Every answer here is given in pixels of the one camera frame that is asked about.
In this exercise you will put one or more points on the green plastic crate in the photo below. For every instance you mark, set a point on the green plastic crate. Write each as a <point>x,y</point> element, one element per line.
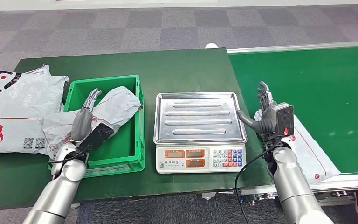
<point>126,148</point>

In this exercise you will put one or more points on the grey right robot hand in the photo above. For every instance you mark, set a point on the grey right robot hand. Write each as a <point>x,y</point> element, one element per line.
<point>267,122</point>

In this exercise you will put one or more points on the grey parcel bag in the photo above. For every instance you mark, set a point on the grey parcel bag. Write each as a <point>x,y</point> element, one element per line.
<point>117,105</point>

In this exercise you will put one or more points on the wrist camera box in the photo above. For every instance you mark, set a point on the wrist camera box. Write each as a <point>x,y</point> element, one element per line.
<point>284,117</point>
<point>100,134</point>

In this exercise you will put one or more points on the long grey parcel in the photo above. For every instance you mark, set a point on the long grey parcel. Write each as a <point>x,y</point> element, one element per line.
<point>311,154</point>

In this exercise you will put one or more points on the large flat white mailer bag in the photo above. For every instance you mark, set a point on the large flat white mailer bag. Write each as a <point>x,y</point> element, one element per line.
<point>15,105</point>

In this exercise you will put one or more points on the white round cap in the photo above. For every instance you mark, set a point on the white round cap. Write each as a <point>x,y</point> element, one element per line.
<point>211,45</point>

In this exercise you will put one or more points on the white electronic scale, steel tray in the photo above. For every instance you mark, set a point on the white electronic scale, steel tray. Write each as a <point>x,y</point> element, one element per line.
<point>197,120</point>

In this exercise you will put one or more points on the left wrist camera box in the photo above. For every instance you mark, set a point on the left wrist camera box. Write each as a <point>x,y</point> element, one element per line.
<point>100,134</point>

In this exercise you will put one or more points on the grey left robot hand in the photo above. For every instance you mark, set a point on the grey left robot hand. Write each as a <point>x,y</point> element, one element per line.
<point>81,123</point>

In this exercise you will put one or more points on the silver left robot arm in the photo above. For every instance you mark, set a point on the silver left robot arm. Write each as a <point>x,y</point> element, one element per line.
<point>58,191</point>

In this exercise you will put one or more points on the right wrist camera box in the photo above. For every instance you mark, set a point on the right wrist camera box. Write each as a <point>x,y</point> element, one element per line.
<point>284,117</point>

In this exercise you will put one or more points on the white table foot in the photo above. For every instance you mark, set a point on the white table foot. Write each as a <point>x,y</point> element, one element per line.
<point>208,195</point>

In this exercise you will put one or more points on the conveyor connector box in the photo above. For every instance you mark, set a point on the conveyor connector box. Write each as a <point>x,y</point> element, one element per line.
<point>253,198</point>

